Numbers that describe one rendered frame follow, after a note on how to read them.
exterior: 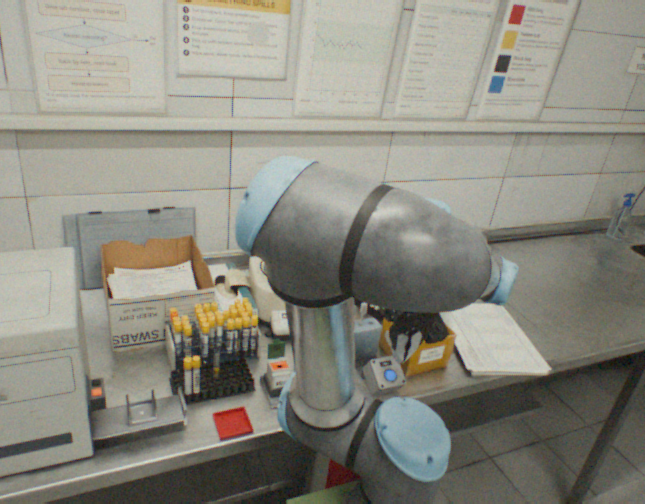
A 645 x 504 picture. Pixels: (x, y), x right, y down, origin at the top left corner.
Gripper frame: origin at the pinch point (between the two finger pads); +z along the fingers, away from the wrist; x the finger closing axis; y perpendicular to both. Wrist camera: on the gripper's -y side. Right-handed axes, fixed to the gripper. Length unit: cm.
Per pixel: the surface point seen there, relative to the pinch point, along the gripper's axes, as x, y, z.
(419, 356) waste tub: -10.6, 7.3, 6.9
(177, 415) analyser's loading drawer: 45.8, 6.5, 8.8
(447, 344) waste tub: -18.5, 7.6, 5.1
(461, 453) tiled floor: -76, 41, 100
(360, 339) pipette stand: 1.6, 15.0, 5.3
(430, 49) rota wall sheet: -38, 67, -56
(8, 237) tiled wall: 78, 68, -2
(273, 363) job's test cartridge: 24.6, 12.0, 5.0
